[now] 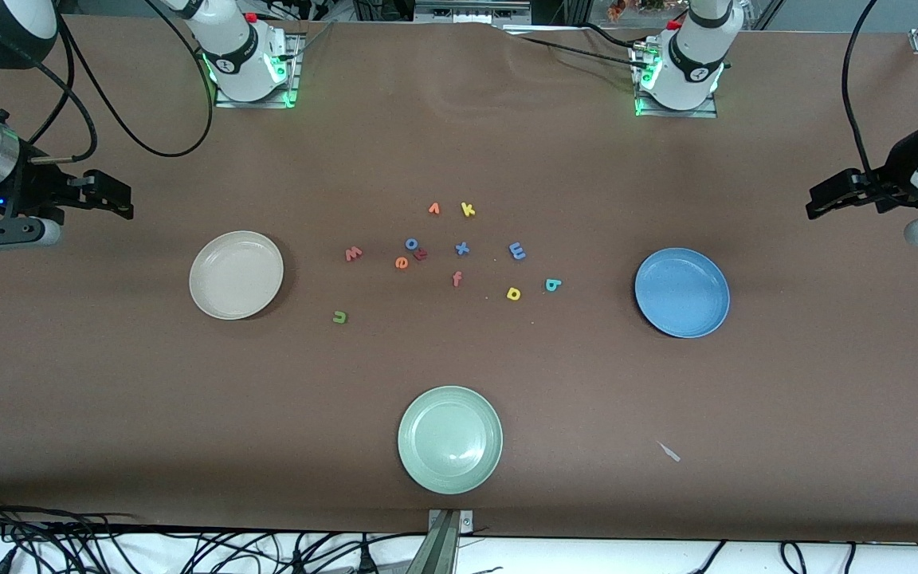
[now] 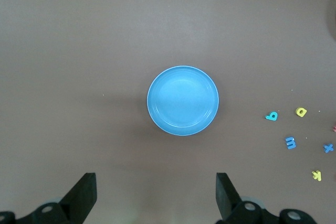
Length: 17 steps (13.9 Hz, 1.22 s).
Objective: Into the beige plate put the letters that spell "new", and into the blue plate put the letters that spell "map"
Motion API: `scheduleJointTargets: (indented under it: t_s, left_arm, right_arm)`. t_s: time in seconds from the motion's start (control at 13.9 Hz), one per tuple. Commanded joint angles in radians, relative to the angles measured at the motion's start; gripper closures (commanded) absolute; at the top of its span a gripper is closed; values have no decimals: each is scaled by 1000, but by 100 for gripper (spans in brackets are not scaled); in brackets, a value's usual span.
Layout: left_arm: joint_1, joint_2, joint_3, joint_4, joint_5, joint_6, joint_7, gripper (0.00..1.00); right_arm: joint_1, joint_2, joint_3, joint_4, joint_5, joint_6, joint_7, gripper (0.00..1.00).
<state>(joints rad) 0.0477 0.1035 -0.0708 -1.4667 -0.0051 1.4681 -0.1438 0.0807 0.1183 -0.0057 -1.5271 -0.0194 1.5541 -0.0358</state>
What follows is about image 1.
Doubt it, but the black cable bundle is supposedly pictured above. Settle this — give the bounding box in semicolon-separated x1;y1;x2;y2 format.
0;490;428;574

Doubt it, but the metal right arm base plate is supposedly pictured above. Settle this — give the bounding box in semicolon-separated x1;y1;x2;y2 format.
214;32;303;109

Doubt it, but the beige brown plate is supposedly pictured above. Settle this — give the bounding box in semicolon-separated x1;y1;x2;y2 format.
189;230;285;321

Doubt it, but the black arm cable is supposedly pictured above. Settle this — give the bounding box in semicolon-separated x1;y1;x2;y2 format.
27;0;215;160
841;0;902;183

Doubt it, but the green plate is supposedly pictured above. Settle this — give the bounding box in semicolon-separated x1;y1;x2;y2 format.
397;386;504;495

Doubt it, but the grey metal box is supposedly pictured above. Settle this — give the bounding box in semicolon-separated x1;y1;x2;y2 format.
414;0;532;22

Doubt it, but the black table cable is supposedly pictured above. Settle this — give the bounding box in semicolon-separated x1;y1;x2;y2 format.
519;36;647;69
583;22;651;50

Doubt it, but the blue plate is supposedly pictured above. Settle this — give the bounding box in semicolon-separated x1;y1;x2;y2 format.
634;247;732;340

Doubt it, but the brown paper table cover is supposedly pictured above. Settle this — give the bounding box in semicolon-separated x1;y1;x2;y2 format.
0;12;918;543

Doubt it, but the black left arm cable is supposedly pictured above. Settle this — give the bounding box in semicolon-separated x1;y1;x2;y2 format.
841;0;902;183

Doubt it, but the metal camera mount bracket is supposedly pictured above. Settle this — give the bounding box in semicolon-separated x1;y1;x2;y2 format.
427;509;474;574

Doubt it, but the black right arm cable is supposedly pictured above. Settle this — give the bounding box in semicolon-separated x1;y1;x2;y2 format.
27;0;215;160

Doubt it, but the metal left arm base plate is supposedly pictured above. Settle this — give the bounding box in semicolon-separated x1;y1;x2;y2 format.
634;40;719;119

